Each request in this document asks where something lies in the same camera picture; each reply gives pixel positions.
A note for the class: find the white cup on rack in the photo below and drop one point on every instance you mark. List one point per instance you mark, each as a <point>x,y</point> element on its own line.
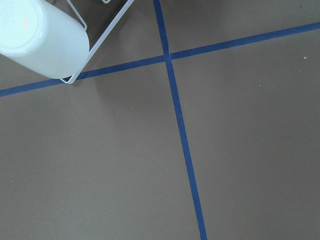
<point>42,38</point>

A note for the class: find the white wire cup rack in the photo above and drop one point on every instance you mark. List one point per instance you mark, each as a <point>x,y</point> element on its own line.
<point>108,29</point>

